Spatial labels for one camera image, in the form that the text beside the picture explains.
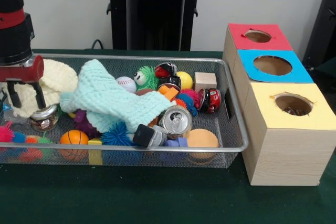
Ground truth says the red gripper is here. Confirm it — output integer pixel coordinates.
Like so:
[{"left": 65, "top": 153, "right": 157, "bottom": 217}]
[{"left": 0, "top": 55, "right": 47, "bottom": 110}]

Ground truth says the cream yellow cloth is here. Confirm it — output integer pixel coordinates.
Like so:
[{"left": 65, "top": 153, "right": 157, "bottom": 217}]
[{"left": 3, "top": 59, "right": 79, "bottom": 119}]

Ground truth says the mint green cloth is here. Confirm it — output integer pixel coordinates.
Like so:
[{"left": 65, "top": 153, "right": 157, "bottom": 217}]
[{"left": 60, "top": 59, "right": 175, "bottom": 133}]

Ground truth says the multicolour cartoon print cloth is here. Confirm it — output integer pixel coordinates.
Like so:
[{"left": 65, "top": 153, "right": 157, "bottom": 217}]
[{"left": 284, "top": 106, "right": 310, "bottom": 116}]

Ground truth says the shallow clear mesh bin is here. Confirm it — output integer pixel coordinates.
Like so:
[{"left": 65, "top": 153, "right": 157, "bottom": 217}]
[{"left": 0, "top": 52, "right": 250, "bottom": 169}]

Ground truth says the wooden box with three holes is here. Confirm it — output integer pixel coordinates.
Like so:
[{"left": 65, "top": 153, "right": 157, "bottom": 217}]
[{"left": 223, "top": 23, "right": 336, "bottom": 187}]

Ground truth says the pink spiky ball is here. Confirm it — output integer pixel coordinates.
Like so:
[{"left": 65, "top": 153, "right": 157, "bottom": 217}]
[{"left": 0, "top": 123, "right": 17, "bottom": 143}]

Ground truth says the orange toy basketball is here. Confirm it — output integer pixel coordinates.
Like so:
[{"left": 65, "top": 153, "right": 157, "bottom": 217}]
[{"left": 59, "top": 130, "right": 90, "bottom": 161}]

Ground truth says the white toy baseball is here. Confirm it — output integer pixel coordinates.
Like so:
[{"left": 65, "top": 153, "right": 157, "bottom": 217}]
[{"left": 116, "top": 76, "right": 137, "bottom": 94}]

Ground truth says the green spiky ball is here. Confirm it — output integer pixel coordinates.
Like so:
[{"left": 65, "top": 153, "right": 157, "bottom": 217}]
[{"left": 133, "top": 66, "right": 160, "bottom": 91}]

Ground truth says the orange plastic toy brick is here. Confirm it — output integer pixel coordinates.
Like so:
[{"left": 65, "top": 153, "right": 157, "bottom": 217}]
[{"left": 157, "top": 84, "right": 180, "bottom": 102}]

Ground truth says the silver drinks can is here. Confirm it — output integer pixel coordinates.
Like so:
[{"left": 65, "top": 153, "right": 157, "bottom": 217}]
[{"left": 159, "top": 105, "right": 193, "bottom": 140}]

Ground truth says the yellow ball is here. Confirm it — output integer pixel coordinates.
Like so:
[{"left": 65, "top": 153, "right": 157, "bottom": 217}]
[{"left": 176, "top": 71, "right": 194, "bottom": 90}]

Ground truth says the small wooden cube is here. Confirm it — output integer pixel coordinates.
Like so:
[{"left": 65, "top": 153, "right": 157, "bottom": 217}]
[{"left": 194, "top": 72, "right": 217, "bottom": 92}]

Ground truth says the peach orange ball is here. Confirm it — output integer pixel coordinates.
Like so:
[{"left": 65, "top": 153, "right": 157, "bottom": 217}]
[{"left": 186, "top": 129, "right": 220, "bottom": 151}]

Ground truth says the black chair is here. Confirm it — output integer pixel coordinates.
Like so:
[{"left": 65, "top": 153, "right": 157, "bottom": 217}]
[{"left": 303, "top": 0, "right": 336, "bottom": 72}]

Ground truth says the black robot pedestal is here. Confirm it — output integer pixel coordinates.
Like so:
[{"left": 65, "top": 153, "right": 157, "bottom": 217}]
[{"left": 101, "top": 0, "right": 212, "bottom": 51}]

